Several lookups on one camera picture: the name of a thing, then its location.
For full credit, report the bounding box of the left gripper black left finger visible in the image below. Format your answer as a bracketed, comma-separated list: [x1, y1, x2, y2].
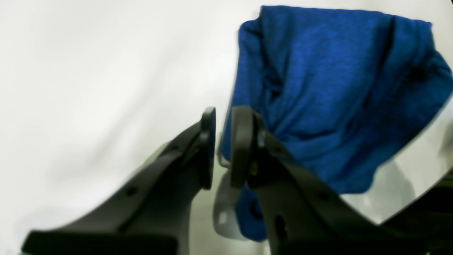
[22, 107, 216, 255]

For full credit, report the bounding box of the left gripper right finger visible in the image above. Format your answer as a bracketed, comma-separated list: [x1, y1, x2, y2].
[231, 106, 453, 255]

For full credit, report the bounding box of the blue long-sleeve shirt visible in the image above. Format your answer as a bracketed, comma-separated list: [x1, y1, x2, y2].
[220, 5, 452, 224]

